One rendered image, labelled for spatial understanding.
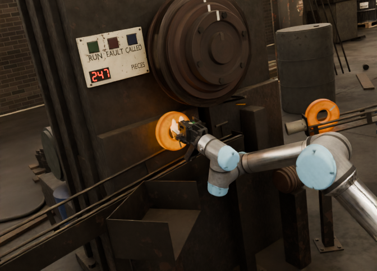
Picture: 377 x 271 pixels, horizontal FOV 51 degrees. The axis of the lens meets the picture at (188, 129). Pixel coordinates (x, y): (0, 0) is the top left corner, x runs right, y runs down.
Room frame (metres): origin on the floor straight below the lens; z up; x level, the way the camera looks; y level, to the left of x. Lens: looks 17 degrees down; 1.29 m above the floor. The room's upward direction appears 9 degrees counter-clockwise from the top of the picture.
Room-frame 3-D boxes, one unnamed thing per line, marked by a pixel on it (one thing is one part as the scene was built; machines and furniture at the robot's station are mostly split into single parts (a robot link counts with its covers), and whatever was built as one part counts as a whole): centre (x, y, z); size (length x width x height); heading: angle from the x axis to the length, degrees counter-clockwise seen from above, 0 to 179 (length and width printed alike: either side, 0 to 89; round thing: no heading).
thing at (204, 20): (1.54, -0.17, 1.11); 0.28 x 0.06 x 0.28; 123
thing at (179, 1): (1.63, -0.11, 1.11); 0.47 x 0.06 x 0.47; 123
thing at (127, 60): (1.54, 0.23, 1.15); 0.26 x 0.02 x 0.18; 123
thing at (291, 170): (1.69, -0.47, 0.27); 0.22 x 0.13 x 0.53; 123
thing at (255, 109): (1.76, -0.31, 0.68); 0.11 x 0.08 x 0.24; 33
